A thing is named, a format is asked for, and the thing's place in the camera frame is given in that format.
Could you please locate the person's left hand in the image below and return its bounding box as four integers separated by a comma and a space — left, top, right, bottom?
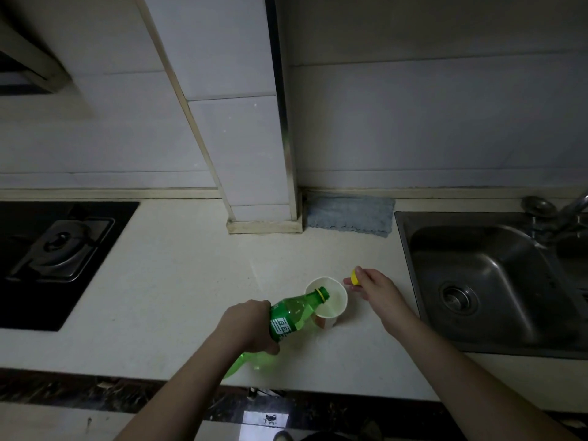
214, 300, 280, 356

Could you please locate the person's right hand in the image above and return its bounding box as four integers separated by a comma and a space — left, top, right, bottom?
343, 268, 408, 337

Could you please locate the green plastic soda bottle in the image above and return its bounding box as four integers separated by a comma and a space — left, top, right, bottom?
222, 287, 330, 381

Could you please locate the person's left forearm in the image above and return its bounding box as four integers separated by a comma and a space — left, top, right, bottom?
114, 333, 251, 441

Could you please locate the person's right forearm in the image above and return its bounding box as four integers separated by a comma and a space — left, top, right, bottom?
385, 307, 583, 441

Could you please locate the white paper cup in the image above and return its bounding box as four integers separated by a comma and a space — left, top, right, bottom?
304, 276, 348, 329

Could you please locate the grey dish cloth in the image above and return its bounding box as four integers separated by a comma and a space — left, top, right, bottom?
306, 193, 396, 238

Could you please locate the sink drain strainer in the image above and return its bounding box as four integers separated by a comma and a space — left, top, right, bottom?
439, 282, 479, 316

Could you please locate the stainless steel sink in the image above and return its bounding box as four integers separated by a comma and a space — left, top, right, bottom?
394, 210, 588, 360

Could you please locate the chrome faucet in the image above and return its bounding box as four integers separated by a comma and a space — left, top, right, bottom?
521, 192, 588, 246

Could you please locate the gas burner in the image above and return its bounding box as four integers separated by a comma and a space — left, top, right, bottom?
6, 217, 115, 283

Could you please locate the black gas stove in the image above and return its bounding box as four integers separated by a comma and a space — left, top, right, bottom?
0, 200, 140, 332

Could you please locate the range hood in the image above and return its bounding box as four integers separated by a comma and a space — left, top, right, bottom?
0, 18, 73, 97

